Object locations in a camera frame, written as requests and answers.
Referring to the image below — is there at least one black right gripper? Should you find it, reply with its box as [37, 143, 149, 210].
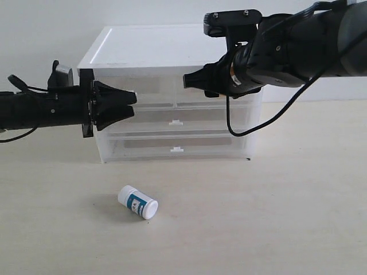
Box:
[183, 44, 265, 98]

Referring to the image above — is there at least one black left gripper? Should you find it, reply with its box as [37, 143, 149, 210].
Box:
[42, 69, 137, 138]

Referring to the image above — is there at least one white pill bottle teal label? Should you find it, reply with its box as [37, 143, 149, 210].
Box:
[118, 185, 159, 219]

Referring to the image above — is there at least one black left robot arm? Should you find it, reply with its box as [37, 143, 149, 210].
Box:
[1, 69, 137, 138]

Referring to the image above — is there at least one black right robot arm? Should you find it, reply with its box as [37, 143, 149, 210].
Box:
[183, 1, 366, 98]

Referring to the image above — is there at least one white plastic drawer cabinet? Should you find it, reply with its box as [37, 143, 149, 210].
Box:
[76, 23, 264, 164]

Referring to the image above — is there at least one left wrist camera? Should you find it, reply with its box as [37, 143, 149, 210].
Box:
[47, 60, 74, 88]

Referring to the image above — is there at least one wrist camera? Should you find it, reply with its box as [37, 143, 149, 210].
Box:
[47, 60, 74, 88]
[203, 9, 263, 52]

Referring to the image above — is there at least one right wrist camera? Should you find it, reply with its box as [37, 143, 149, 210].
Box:
[203, 9, 263, 52]

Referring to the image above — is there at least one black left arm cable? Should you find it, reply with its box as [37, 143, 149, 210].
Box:
[0, 74, 49, 143]

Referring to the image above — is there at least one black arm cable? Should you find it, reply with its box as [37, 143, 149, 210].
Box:
[225, 17, 367, 137]
[0, 74, 49, 143]

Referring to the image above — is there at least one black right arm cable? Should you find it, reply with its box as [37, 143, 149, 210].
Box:
[225, 17, 367, 137]

